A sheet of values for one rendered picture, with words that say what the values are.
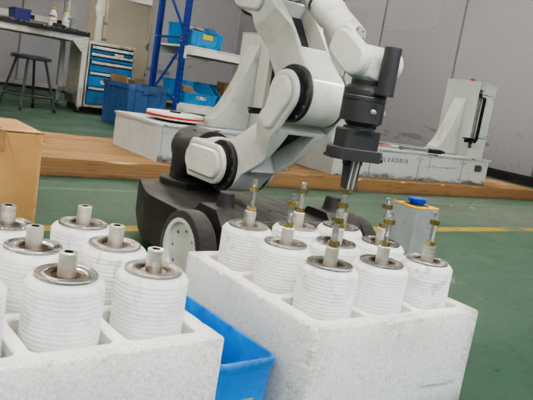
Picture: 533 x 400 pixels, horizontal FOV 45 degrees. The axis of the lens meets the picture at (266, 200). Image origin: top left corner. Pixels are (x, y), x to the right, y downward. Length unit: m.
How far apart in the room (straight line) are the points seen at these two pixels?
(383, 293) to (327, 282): 0.13
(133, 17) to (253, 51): 4.06
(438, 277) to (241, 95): 2.51
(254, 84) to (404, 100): 4.46
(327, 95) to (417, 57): 6.29
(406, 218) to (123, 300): 0.75
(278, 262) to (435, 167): 3.44
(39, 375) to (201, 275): 0.51
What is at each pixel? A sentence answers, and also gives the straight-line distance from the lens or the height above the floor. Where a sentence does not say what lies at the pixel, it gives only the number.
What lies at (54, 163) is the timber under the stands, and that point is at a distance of 2.89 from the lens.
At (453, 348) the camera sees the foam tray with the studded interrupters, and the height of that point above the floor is 0.11.
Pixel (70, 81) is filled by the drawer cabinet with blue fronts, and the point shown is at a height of 0.27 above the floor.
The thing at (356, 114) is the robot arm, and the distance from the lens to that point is 1.29.
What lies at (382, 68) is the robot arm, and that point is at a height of 0.58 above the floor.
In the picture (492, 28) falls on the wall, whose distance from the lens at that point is 7.28.
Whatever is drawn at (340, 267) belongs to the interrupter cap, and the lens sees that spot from 1.02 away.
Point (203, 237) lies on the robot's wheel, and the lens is 1.47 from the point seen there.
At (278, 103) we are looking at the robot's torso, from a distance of 1.56.
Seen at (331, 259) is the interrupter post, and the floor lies 0.26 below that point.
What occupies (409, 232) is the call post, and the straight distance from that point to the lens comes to 1.41.
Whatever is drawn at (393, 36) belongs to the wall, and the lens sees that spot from 8.17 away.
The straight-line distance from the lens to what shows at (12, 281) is 0.89.
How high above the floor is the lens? 0.51
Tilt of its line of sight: 10 degrees down
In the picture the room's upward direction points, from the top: 9 degrees clockwise
